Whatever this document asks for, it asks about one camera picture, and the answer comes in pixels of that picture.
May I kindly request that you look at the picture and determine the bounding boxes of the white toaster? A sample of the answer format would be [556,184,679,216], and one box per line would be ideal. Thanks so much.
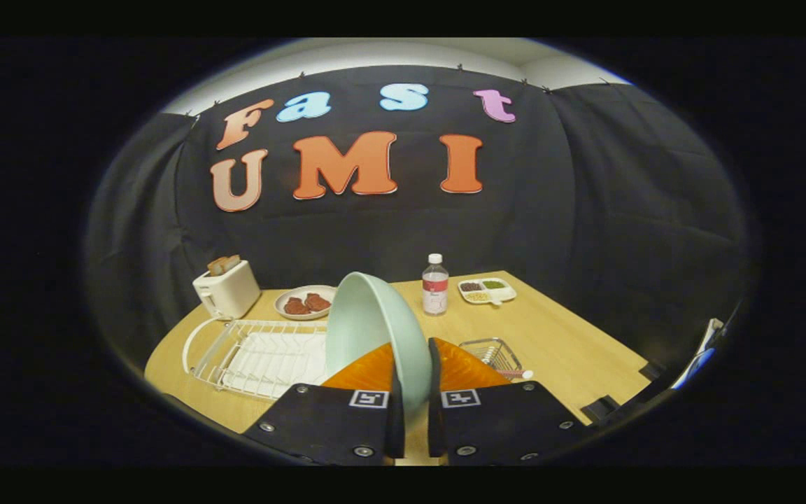
[192,260,262,321]

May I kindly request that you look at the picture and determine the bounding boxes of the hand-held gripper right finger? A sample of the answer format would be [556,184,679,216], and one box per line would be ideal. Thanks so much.
[427,337,593,466]

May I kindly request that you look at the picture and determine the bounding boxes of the black backdrop cloth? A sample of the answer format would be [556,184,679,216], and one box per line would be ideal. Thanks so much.
[85,64,750,379]

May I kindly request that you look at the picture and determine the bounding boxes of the white wire dish rack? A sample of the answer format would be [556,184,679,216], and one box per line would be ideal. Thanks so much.
[183,318,330,401]

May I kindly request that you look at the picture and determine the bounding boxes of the white divided condiment tray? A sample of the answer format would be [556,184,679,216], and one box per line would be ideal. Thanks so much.
[458,277,517,307]

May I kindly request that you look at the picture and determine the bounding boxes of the mint green plate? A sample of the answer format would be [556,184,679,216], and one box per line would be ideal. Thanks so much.
[325,272,433,428]

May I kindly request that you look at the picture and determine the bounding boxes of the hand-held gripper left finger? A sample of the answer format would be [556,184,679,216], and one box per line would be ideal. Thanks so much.
[241,341,406,466]

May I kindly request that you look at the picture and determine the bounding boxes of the small metal wire basket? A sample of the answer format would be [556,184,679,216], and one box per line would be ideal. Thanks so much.
[459,337,524,379]

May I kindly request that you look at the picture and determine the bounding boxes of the clear red-label water bottle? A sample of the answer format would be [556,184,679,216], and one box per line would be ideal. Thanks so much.
[422,253,449,316]

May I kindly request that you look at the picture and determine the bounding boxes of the black table clamp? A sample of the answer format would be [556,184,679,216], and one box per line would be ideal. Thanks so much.
[580,395,621,423]

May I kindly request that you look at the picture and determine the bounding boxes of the white plate with meat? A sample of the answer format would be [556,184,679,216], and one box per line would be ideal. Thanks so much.
[274,284,337,321]

